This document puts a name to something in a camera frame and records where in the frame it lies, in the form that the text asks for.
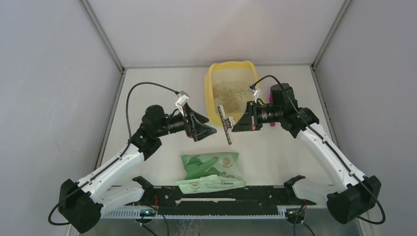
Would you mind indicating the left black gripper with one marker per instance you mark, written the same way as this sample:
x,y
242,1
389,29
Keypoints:
x,y
194,126

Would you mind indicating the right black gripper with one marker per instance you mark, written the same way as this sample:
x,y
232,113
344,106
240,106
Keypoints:
x,y
249,121

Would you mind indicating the pink plastic litter scoop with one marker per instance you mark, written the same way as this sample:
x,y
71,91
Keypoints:
x,y
272,124

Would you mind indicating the green cat litter bag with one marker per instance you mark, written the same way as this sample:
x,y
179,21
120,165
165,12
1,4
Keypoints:
x,y
211,172

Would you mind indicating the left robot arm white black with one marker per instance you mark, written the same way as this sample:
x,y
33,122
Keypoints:
x,y
83,203

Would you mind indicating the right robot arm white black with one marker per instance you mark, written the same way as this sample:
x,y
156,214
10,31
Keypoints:
x,y
351,193

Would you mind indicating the scattered clean litter grains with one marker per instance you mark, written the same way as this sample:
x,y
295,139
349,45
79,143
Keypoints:
x,y
232,96

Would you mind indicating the yellow plastic litter box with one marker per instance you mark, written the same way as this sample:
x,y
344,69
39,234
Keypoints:
x,y
226,72

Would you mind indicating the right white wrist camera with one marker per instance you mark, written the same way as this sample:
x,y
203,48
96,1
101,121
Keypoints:
x,y
256,92

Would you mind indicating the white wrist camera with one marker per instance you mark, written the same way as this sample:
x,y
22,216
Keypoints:
x,y
256,92
183,98

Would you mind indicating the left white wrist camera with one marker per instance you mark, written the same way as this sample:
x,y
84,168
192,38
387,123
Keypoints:
x,y
183,98

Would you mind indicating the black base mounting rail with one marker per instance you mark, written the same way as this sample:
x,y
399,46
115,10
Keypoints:
x,y
248,201

